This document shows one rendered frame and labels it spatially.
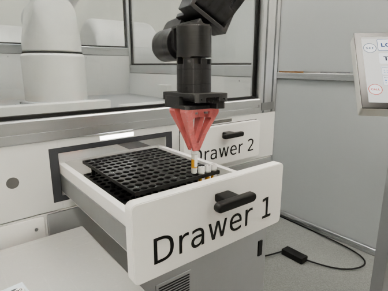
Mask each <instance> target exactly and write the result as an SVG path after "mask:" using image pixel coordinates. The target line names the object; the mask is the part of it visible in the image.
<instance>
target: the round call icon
mask: <svg viewBox="0 0 388 291"><path fill-rule="evenodd" d="M367 86H368V95H384V93H383V85H382V84H367Z"/></svg>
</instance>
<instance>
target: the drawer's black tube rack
mask: <svg viewBox="0 0 388 291"><path fill-rule="evenodd" d="M83 164H84V165H86V166H88V167H89V168H90V169H91V173H86V174H84V177H86V178H87V179H89V180H90V181H92V182H93V183H94V184H96V185H97V186H98V187H100V188H102V189H103V190H104V191H106V192H107V193H108V194H110V195H112V197H114V198H116V199H117V200H118V201H120V202H121V203H122V204H124V205H126V203H127V202H128V201H130V200H133V199H137V198H140V197H144V196H148V195H152V194H155V193H159V192H163V191H166V190H169V189H173V188H177V187H180V186H184V185H188V184H192V183H194V182H199V180H194V181H190V182H186V183H183V184H179V185H175V186H171V187H168V188H164V189H160V190H157V191H153V192H150V193H145V194H142V195H138V196H133V195H132V194H130V193H129V190H130V189H132V188H139V187H140V186H144V185H148V184H152V183H155V182H160V181H164V180H168V179H171V178H177V177H180V176H184V175H187V174H192V173H191V160H189V159H187V158H183V157H181V156H178V155H175V154H172V153H170V152H167V151H164V150H161V149H159V148H150V149H146V150H140V151H133V152H127V153H123V154H117V155H110V156H104V157H100V158H94V159H88V160H84V161H83Z"/></svg>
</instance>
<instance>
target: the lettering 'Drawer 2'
mask: <svg viewBox="0 0 388 291"><path fill-rule="evenodd" d="M250 140H252V144H251V146H252V145H253V139H249V140H248V141H250ZM241 145H243V143H242V144H239V149H238V153H240V146H241ZM251 146H250V147H249V149H248V151H252V150H253V149H250V148H251ZM232 147H235V148H236V149H237V147H236V145H233V146H232ZM232 147H231V149H230V153H231V154H232V155H235V154H236V153H234V154H233V153H232V151H233V150H236V149H233V150H232ZM228 149H229V147H227V151H225V147H224V148H223V151H225V156H227V152H228ZM212 151H215V153H213V154H211V159H217V151H216V149H213V150H211V152H212ZM219 151H220V155H221V157H223V151H222V153H221V149H219ZM199 152H200V158H202V152H201V151H200V150H199ZM207 152H210V150H208V151H207ZM207 152H206V151H205V152H204V160H206V153H207ZM214 154H215V157H214V158H212V155H214Z"/></svg>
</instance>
